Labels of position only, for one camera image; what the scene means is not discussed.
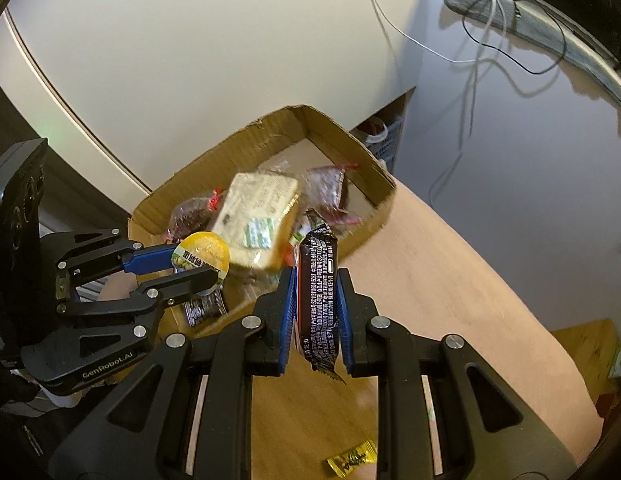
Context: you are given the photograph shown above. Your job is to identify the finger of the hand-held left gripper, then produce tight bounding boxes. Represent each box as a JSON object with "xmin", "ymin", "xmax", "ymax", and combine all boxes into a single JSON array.
[
  {"xmin": 57, "ymin": 266, "xmax": 218, "ymax": 317},
  {"xmin": 56, "ymin": 228, "xmax": 181, "ymax": 287}
]

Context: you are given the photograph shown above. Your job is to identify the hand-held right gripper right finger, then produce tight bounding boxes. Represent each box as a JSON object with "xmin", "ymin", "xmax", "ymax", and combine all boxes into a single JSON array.
[{"xmin": 335, "ymin": 267, "xmax": 577, "ymax": 480}]

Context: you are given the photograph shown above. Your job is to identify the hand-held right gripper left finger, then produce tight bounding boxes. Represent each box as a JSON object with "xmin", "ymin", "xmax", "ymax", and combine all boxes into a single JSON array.
[{"xmin": 48, "ymin": 266, "xmax": 298, "ymax": 480}]

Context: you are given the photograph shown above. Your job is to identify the small black snack packet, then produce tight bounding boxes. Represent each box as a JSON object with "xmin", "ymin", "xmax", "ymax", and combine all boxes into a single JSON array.
[{"xmin": 182, "ymin": 287, "xmax": 229, "ymax": 329}]

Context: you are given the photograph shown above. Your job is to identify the yellow lidded jelly cup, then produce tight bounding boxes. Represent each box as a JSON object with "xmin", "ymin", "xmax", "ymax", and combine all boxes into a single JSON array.
[{"xmin": 171, "ymin": 231, "xmax": 232, "ymax": 296}]

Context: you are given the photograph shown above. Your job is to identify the dark chocolate bar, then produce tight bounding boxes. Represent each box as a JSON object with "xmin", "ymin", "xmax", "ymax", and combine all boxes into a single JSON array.
[{"xmin": 294, "ymin": 207, "xmax": 347, "ymax": 386}]

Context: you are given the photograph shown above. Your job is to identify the dark snack packet red edges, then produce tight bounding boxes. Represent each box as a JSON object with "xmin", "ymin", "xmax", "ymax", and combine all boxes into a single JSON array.
[
  {"xmin": 303, "ymin": 161, "xmax": 364, "ymax": 227},
  {"xmin": 164, "ymin": 187, "xmax": 226, "ymax": 244}
]

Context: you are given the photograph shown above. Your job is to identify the clear bread packet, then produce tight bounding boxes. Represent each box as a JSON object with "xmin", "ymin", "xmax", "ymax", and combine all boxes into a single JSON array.
[{"xmin": 210, "ymin": 171, "xmax": 300, "ymax": 272}]

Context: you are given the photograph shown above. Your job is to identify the yellow candy wrapper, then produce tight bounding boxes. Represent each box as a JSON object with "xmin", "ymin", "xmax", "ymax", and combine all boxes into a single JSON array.
[{"xmin": 325, "ymin": 439, "xmax": 379, "ymax": 476}]

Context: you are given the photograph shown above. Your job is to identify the white cabinet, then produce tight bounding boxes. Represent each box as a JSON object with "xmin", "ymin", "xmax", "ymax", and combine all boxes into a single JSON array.
[{"xmin": 0, "ymin": 0, "xmax": 422, "ymax": 197}]

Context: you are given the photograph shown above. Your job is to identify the closed brown cardboard box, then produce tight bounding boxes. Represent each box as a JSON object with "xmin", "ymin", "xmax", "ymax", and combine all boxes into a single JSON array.
[{"xmin": 551, "ymin": 317, "xmax": 621, "ymax": 411}]

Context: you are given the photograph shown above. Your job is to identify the white cable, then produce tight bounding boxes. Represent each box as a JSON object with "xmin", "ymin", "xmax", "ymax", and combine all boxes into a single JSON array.
[{"xmin": 359, "ymin": 0, "xmax": 506, "ymax": 65}]

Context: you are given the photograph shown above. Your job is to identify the black cable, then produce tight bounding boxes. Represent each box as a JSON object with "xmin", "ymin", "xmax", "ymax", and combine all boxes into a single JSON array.
[{"xmin": 459, "ymin": 0, "xmax": 567, "ymax": 77}]

